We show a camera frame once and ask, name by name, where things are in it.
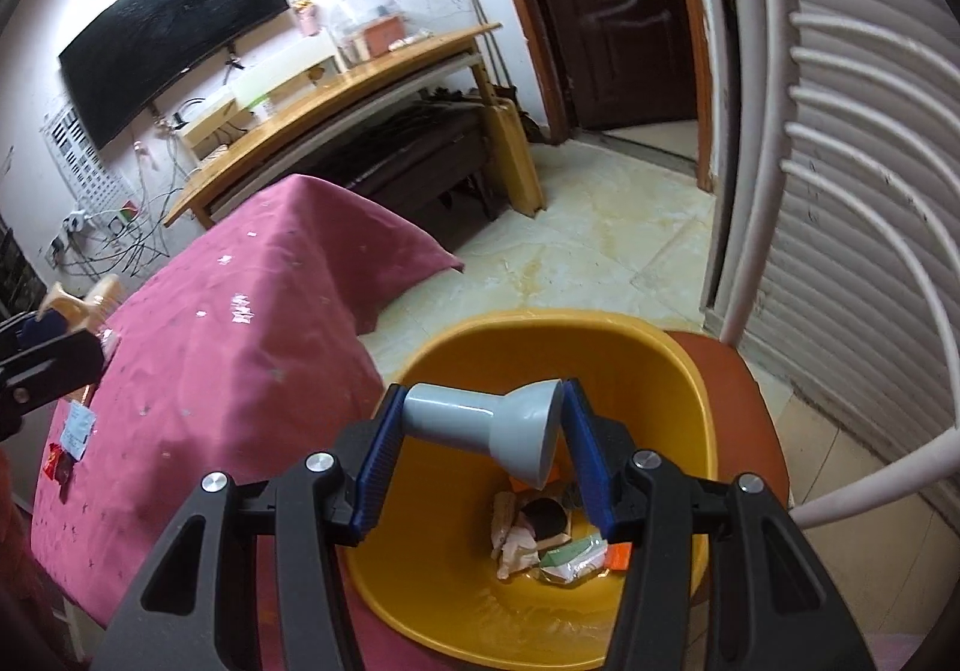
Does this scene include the red snack wrapper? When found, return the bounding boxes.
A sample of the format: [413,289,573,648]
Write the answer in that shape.
[43,442,75,486]

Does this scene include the green tissue pack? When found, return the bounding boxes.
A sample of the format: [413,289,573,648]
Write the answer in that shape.
[539,534,608,586]

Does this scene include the beige sponge puff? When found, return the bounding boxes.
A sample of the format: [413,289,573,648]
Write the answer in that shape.
[34,274,124,334]

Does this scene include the pink storage box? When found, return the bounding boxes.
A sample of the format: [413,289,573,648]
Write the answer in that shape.
[342,14,407,66]

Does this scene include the white tissue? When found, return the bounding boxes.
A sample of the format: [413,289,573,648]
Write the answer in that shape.
[490,492,540,582]

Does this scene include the yellow plastic trash bin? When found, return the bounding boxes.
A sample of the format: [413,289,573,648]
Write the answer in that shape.
[340,307,719,671]

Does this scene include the white printed paper leaflet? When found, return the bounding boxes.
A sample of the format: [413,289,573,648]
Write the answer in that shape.
[59,401,96,462]

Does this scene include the grey plastic funnel cup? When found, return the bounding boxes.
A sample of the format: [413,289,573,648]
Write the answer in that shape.
[402,380,565,489]

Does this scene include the dark wooden door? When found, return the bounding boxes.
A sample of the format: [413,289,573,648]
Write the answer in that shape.
[512,0,715,190]

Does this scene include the black wall television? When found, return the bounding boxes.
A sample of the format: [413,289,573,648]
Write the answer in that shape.
[59,0,288,149]

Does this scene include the white louvered cabinet door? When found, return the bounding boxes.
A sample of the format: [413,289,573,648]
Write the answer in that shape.
[700,0,960,515]

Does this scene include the wooden desk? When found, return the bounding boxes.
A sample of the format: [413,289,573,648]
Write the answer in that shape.
[163,22,545,229]

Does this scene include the tangled wall cables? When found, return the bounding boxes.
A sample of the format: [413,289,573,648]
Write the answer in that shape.
[52,98,220,283]

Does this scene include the orange small box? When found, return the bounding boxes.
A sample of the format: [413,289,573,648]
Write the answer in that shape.
[604,543,631,573]

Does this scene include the white metal chair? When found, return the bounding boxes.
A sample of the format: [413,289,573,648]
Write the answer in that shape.
[667,0,960,613]

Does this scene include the eye chart poster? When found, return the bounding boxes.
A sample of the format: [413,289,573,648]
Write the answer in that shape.
[41,102,140,230]

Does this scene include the pink hanging bottle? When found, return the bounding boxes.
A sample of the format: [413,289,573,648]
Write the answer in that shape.
[291,0,322,37]

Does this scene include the pink star tablecloth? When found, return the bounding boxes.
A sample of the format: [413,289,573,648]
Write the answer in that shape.
[31,175,455,622]

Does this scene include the white power strip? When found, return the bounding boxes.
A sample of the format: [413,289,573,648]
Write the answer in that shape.
[47,208,89,265]

